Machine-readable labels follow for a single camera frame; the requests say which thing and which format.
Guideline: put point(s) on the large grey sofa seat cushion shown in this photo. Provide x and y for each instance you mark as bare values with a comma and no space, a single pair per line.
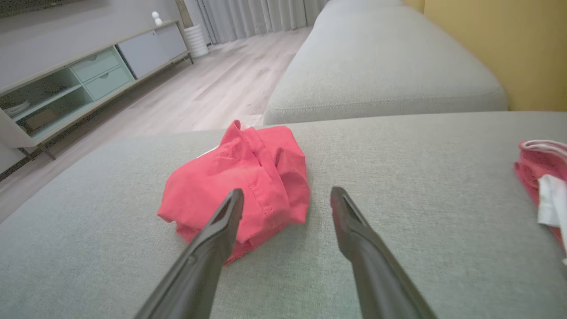
398,177

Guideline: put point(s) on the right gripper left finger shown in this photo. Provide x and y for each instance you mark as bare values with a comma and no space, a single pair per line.
203,261

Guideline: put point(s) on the black television screen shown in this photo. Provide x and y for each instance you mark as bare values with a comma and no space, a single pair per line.
31,5

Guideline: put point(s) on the small grey sofa seat cushion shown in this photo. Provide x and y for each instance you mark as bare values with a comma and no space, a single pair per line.
376,66

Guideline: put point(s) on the white ribbed bin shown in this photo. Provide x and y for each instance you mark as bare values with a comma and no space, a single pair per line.
196,40

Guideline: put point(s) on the small white figurine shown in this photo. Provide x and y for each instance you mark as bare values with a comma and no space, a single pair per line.
157,18

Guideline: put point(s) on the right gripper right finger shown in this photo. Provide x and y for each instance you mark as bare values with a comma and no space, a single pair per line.
376,270

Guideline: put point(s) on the grey pleated curtain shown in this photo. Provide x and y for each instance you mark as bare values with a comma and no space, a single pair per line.
257,15

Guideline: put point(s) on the red garment with white trim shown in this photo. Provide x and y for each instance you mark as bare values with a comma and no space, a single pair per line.
266,177

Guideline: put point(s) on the yellow sofa backrest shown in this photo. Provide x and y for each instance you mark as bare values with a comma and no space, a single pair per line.
509,44

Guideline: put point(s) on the grey low tv cabinet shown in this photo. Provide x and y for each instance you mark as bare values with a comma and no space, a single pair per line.
146,48

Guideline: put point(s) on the red white patterned garment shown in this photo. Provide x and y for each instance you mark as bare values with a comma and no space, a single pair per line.
531,164

